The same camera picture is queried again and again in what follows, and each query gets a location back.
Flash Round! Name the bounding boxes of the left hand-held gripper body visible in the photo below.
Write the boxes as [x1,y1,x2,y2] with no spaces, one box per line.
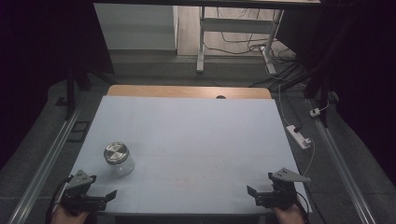
[60,169,108,216]

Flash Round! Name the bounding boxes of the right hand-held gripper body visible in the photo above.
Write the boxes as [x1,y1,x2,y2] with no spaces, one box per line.
[255,167,311,209]

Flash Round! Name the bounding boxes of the clear glass jar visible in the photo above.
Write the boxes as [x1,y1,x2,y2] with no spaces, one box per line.
[106,153,135,177]

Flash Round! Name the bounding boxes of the stainless steel bowl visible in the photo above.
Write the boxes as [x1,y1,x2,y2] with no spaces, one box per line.
[103,141,130,165]

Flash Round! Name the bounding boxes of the person's right hand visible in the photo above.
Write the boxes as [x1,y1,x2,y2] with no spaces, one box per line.
[273,203,306,224]

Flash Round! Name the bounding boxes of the person's left hand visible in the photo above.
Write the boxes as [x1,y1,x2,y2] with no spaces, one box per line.
[50,204,90,224]

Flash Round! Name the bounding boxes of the white power strip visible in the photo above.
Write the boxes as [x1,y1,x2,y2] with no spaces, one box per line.
[286,124,312,150]

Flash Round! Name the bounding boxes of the wooden table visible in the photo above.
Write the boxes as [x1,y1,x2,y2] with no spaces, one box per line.
[106,84,273,100]

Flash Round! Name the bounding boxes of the black curtain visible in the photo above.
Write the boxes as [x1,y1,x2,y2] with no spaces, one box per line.
[276,0,396,188]
[0,0,115,171]

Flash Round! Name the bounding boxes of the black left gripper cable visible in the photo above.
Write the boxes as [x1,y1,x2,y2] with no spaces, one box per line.
[46,175,74,224]

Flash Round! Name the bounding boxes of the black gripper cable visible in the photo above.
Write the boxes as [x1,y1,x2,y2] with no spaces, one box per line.
[46,175,74,224]
[294,191,313,224]

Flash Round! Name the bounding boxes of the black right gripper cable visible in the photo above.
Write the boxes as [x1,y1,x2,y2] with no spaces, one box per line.
[294,191,313,224]

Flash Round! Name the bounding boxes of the black floor bracket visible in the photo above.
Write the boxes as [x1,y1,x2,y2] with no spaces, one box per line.
[66,120,92,143]

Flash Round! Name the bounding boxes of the aluminium floor rail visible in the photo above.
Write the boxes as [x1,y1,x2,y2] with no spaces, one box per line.
[7,102,86,224]
[306,99,378,224]

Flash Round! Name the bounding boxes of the thin white cable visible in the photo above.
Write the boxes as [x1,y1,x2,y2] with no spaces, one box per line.
[277,83,316,175]

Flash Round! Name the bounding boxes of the black floor cables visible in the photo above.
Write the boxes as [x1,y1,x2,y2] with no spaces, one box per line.
[204,7,307,90]

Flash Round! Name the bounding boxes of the white metal desk frame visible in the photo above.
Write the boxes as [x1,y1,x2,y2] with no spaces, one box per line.
[195,6,285,76]

